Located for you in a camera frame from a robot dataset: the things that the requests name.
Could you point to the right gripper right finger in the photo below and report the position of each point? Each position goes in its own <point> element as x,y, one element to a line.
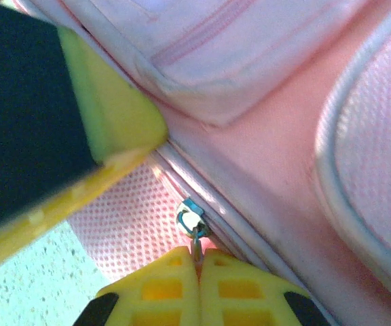
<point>243,295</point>

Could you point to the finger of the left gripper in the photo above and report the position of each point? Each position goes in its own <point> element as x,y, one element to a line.
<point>29,119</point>

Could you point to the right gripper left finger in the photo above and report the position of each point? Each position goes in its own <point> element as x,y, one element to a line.
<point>161,292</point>

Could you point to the pink student backpack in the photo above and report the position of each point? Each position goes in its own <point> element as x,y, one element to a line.
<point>283,153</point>

